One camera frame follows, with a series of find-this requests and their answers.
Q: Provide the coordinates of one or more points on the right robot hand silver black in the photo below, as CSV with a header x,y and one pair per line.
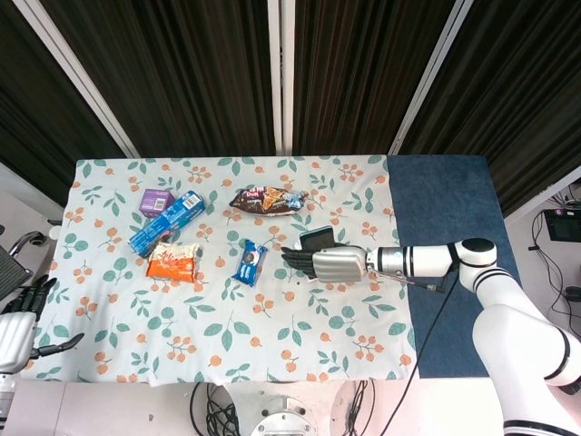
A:
x,y
338,265

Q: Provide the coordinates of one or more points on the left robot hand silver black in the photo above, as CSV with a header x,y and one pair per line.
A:
x,y
16,333

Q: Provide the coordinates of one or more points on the black smartphone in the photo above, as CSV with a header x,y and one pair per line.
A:
x,y
318,238

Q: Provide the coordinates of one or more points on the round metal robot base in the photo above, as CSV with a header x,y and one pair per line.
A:
x,y
281,422

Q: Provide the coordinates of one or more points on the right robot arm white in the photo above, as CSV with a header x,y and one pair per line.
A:
x,y
499,327

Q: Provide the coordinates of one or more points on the white phone stand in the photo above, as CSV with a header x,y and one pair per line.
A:
x,y
297,245

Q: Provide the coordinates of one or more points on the black mesh chair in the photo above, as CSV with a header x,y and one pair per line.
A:
x,y
11,272

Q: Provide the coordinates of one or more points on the blue cookie packet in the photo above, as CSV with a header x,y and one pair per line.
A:
x,y
249,263

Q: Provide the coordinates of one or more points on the brown snack bag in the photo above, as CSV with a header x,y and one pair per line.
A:
x,y
263,202

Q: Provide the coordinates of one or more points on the blue felt mat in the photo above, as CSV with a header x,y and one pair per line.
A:
x,y
431,204

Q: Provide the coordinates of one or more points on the floral tablecloth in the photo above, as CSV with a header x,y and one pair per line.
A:
x,y
227,318

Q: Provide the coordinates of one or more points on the orange white snack bag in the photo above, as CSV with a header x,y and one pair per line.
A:
x,y
172,268

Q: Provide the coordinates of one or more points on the long blue cookie box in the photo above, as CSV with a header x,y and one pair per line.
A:
x,y
168,222

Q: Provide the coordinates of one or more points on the dark curtain panel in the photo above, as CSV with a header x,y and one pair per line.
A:
x,y
354,77
522,91
181,77
27,113

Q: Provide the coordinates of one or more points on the purple small box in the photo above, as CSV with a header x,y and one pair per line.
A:
x,y
154,200

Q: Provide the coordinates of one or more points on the small black monitor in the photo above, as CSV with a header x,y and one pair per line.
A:
x,y
563,225

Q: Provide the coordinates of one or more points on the small black floor object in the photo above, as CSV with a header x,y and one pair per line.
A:
x,y
573,388

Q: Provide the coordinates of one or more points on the white frame post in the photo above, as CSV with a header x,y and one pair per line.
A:
x,y
429,77
273,91
76,77

